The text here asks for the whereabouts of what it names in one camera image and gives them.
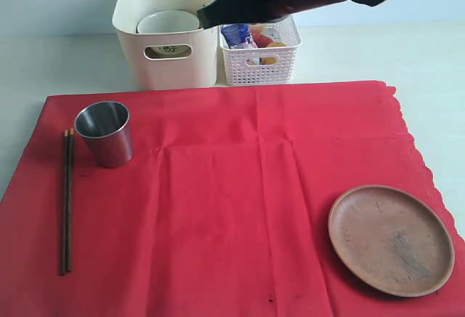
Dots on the dark wooden chopstick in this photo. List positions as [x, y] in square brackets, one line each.
[63, 267]
[69, 200]

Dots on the brown wooden plate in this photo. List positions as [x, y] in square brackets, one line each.
[391, 240]

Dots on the blue milk carton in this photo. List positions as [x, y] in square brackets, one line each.
[238, 36]

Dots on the red table cloth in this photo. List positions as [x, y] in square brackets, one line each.
[222, 211]

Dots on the white perforated basket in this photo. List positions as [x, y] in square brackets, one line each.
[271, 65]

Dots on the steel cup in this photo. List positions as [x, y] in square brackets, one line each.
[105, 128]

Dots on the dark wooden chopstick left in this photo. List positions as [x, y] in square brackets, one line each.
[63, 267]

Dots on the white ceramic bowl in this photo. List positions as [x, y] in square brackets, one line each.
[168, 21]

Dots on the cream plastic bin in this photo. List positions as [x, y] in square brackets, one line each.
[167, 60]

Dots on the red toy shrimp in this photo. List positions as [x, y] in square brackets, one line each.
[261, 39]

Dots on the dark wooden chopstick right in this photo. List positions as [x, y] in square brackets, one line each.
[69, 200]

